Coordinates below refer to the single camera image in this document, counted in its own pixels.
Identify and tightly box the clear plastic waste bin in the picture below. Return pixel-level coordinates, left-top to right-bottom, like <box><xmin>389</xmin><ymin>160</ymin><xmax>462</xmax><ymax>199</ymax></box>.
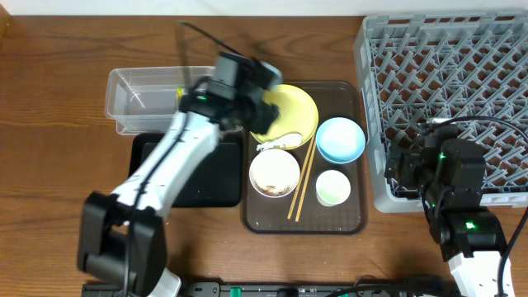
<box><xmin>106</xmin><ymin>66</ymin><xmax>215</xmax><ymax>135</ymax></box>

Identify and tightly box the grey plastic dishwasher rack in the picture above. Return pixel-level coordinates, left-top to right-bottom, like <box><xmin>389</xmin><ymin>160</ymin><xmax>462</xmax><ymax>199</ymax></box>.
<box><xmin>354</xmin><ymin>11</ymin><xmax>527</xmax><ymax>213</ymax></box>

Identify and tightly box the yellow plate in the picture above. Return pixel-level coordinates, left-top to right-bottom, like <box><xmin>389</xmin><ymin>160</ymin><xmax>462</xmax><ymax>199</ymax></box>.
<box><xmin>251</xmin><ymin>84</ymin><xmax>318</xmax><ymax>149</ymax></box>

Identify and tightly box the light blue bowl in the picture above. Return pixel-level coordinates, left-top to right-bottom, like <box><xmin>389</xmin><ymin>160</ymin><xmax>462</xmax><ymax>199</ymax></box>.
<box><xmin>315</xmin><ymin>117</ymin><xmax>367</xmax><ymax>164</ymax></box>

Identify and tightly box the black waste tray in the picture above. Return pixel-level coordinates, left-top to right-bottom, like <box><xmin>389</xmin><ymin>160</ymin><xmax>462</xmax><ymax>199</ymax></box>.
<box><xmin>128</xmin><ymin>132</ymin><xmax>243</xmax><ymax>209</ymax></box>

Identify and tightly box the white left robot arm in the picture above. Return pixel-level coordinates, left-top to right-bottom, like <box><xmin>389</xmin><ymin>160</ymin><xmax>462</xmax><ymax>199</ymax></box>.
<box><xmin>78</xmin><ymin>52</ymin><xmax>283</xmax><ymax>296</ymax></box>

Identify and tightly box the left wooden chopstick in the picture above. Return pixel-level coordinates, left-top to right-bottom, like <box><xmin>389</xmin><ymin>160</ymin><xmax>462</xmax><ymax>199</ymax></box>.
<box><xmin>287</xmin><ymin>137</ymin><xmax>314</xmax><ymax>219</ymax></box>

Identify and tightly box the right wooden chopstick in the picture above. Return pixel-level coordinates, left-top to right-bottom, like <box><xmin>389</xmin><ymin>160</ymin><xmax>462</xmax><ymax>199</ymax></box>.
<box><xmin>295</xmin><ymin>137</ymin><xmax>317</xmax><ymax>222</ymax></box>

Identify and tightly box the white wrapper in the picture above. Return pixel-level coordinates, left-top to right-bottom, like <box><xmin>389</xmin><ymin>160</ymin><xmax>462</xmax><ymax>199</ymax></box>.
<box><xmin>257</xmin><ymin>133</ymin><xmax>303</xmax><ymax>152</ymax></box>

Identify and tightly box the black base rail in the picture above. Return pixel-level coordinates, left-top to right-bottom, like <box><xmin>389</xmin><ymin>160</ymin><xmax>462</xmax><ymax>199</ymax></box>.
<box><xmin>175</xmin><ymin>282</ymin><xmax>460</xmax><ymax>297</ymax></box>

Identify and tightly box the yellow green drink bottle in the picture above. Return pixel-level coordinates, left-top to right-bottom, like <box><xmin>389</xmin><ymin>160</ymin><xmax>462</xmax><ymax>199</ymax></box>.
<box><xmin>176</xmin><ymin>87</ymin><xmax>185</xmax><ymax>101</ymax></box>

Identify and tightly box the wooden chopstick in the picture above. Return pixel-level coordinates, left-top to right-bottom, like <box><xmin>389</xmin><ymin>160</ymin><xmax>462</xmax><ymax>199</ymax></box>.
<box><xmin>287</xmin><ymin>137</ymin><xmax>314</xmax><ymax>219</ymax></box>
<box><xmin>295</xmin><ymin>137</ymin><xmax>317</xmax><ymax>222</ymax></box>

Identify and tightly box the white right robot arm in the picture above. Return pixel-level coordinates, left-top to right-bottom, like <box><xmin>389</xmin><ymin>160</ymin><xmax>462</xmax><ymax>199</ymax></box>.
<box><xmin>384</xmin><ymin>124</ymin><xmax>514</xmax><ymax>296</ymax></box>

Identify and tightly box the pale green cup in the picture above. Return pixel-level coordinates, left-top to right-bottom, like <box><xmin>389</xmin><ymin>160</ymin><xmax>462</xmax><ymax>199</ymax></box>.
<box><xmin>316</xmin><ymin>170</ymin><xmax>351</xmax><ymax>207</ymax></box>

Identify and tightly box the pink rice bowl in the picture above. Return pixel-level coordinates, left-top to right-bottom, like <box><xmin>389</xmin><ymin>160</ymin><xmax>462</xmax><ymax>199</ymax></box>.
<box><xmin>248</xmin><ymin>149</ymin><xmax>300</xmax><ymax>198</ymax></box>

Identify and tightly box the dark brown serving tray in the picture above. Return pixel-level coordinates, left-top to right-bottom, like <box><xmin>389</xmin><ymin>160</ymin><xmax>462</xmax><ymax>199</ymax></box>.
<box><xmin>242</xmin><ymin>81</ymin><xmax>368</xmax><ymax>235</ymax></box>

